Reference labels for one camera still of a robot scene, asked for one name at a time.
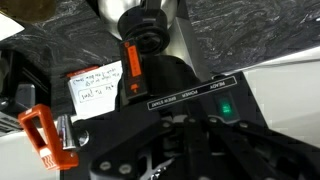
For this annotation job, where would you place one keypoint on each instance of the red whiteboard marker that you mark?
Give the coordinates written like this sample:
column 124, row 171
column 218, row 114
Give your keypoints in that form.
column 81, row 71

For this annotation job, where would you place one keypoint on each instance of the stainless steel toaster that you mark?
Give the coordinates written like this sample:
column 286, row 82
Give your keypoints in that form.
column 23, row 95

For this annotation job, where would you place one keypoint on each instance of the small handwritten whiteboard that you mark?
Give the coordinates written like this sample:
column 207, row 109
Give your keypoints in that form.
column 95, row 90

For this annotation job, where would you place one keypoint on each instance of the amber translucent plastic cup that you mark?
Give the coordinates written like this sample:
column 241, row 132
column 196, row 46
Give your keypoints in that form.
column 26, row 8

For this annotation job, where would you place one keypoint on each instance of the orange faucet lever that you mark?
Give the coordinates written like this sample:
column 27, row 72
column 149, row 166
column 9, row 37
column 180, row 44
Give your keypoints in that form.
column 50, row 156

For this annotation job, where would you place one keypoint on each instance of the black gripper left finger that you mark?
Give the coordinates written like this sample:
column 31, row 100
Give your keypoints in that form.
column 150, row 156

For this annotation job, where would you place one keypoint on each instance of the green lit power switch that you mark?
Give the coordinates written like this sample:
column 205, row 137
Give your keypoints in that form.
column 226, row 108

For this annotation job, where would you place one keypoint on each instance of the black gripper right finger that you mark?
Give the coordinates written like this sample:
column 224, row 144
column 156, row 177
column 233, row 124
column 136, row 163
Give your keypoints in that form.
column 253, row 153

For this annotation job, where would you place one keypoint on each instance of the steel and black coffee maker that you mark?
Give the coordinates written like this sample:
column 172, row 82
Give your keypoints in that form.
column 246, row 88

